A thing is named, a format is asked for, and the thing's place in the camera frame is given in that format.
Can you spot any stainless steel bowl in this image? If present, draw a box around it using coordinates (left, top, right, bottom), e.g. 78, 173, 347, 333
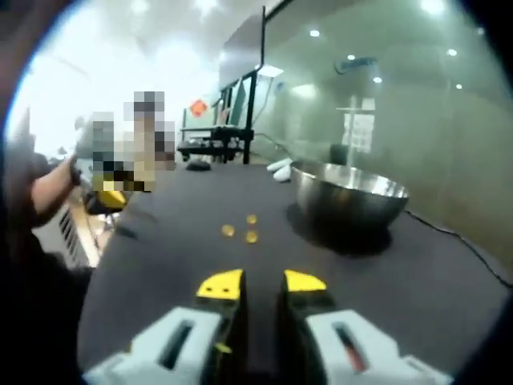
290, 161, 410, 245

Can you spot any white slatted unit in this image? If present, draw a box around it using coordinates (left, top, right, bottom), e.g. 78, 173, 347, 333
58, 204, 91, 268

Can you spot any dark grey table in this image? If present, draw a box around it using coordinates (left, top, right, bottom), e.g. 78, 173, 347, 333
78, 162, 513, 385

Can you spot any black metal rack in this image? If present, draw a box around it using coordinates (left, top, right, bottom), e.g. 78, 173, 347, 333
177, 126, 256, 164

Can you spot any red square sign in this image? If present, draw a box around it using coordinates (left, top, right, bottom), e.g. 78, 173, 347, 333
188, 99, 209, 118

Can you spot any dark box behind glass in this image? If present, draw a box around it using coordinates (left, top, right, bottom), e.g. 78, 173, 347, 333
329, 143, 349, 164

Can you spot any white paper notice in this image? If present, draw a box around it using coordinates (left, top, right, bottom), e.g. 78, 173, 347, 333
343, 112, 376, 153

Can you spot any black metal frame post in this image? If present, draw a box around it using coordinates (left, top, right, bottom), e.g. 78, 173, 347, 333
242, 6, 269, 165

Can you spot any black cable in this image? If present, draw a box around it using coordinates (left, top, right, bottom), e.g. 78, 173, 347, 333
403, 209, 513, 288

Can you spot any thin grey cable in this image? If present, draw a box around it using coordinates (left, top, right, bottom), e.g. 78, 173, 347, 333
254, 132, 297, 158

